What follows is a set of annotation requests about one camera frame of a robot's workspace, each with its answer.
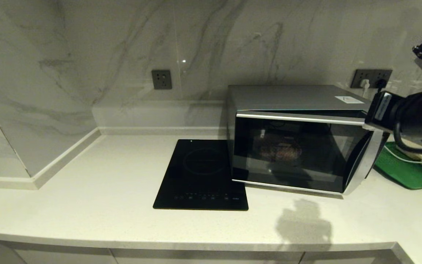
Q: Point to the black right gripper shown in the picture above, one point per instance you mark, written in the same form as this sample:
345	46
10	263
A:
416	117

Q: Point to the black glass microwave door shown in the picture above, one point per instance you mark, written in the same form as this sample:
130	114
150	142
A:
306	161

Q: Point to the purple plate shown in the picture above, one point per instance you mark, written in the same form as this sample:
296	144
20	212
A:
280	151

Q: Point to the white paper sheet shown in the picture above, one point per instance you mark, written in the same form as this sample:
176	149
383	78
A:
349	99

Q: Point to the silver Panasonic microwave oven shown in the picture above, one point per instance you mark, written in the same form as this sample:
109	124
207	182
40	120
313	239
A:
288	97

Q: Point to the black power plug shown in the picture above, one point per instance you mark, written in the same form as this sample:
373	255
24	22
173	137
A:
381	83

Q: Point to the green plastic tray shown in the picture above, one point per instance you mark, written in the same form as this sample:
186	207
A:
405	174

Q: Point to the white power plug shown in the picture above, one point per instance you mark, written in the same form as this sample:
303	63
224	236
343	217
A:
365	84

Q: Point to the grey cabinet door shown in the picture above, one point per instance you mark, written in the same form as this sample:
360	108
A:
343	258

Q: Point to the black induction cooktop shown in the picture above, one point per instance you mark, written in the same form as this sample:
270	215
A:
196	176

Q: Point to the grey double wall socket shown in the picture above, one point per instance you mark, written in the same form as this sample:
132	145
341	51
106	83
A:
372	74

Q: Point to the grey single wall socket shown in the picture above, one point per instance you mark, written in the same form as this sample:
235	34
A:
161	79

